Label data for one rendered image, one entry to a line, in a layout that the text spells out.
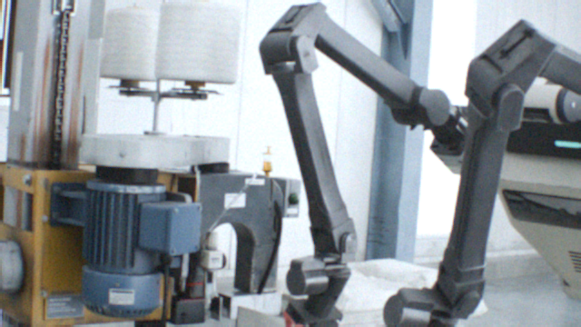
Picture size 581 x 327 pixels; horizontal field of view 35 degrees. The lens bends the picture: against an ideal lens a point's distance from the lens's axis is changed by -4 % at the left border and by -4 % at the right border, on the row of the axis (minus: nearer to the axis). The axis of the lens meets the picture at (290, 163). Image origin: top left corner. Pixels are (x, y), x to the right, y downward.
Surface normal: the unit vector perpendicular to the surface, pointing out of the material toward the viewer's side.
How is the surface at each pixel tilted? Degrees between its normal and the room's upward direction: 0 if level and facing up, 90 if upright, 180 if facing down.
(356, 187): 90
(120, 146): 91
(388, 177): 90
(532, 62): 118
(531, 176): 40
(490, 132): 129
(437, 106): 88
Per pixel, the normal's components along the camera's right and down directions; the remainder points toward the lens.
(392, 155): -0.77, -0.02
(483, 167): 0.25, 0.54
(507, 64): -0.59, -0.55
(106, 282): -0.22, 0.07
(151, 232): -0.44, 0.01
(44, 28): 0.63, 0.08
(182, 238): 0.90, 0.09
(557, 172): -0.44, -0.78
